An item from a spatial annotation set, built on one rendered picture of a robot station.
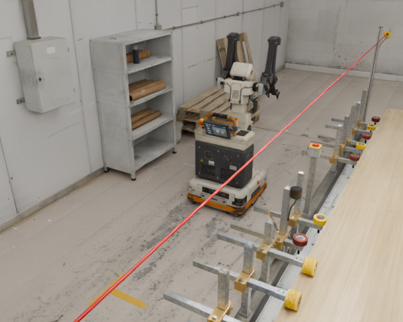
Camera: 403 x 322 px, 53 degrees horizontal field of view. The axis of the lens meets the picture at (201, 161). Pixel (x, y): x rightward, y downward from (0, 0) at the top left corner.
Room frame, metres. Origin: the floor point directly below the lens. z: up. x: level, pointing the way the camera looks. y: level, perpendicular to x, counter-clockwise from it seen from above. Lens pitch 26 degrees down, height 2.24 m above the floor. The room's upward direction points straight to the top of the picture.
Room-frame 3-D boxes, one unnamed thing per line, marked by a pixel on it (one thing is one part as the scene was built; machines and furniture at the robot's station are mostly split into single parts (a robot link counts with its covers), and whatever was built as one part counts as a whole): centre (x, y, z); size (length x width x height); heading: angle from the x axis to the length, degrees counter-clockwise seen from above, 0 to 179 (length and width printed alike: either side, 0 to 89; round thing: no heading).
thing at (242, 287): (1.46, -0.20, 0.95); 0.14 x 0.06 x 0.05; 150
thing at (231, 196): (3.47, -0.14, 0.23); 0.41 x 0.02 x 0.08; 60
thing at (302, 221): (2.11, -0.53, 0.84); 0.43 x 0.03 x 0.04; 60
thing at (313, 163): (2.35, -0.72, 0.93); 0.05 x 0.05 x 0.45; 60
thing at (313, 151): (2.35, -0.72, 1.18); 0.07 x 0.07 x 0.08; 60
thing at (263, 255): (1.67, -0.33, 0.95); 0.14 x 0.06 x 0.05; 150
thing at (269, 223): (1.69, -0.34, 0.87); 0.04 x 0.04 x 0.48; 60
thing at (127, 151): (4.63, 0.75, 0.78); 0.90 x 0.45 x 1.55; 150
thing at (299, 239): (1.82, -0.54, 0.85); 0.08 x 0.08 x 0.11
